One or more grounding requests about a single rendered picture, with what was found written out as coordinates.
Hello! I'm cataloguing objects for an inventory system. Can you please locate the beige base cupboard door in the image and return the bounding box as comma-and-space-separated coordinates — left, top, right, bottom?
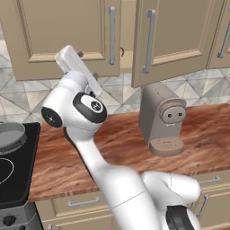
40, 211, 116, 230
190, 191, 230, 230

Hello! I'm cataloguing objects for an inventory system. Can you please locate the black and grey stove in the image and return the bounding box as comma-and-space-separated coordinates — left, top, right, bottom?
0, 121, 45, 230

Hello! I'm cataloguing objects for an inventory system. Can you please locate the beige coffee machine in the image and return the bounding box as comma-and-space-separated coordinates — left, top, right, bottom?
137, 82, 188, 158

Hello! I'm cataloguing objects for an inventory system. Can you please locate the beige wall cabinet door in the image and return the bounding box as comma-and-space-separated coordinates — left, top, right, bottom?
0, 0, 122, 82
206, 0, 230, 70
131, 0, 226, 89

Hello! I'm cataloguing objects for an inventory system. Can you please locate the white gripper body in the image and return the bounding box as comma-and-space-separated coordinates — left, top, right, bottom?
55, 45, 103, 98

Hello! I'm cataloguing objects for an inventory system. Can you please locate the beige wall cabinet body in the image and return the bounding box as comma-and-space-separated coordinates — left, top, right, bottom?
119, 0, 139, 75

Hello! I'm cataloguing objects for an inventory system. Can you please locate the grey metal pot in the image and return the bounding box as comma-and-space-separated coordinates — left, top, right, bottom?
0, 121, 28, 155

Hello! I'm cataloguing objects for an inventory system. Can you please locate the silver cabinet door handle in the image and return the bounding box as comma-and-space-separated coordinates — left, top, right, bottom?
108, 6, 117, 66
217, 17, 230, 59
141, 8, 157, 75

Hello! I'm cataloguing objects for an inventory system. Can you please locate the beige drawer front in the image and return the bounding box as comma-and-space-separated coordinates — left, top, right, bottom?
191, 169, 230, 193
52, 190, 112, 217

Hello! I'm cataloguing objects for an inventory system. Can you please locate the silver drawer handle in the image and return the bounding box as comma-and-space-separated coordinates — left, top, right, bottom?
199, 175, 222, 185
67, 196, 101, 208

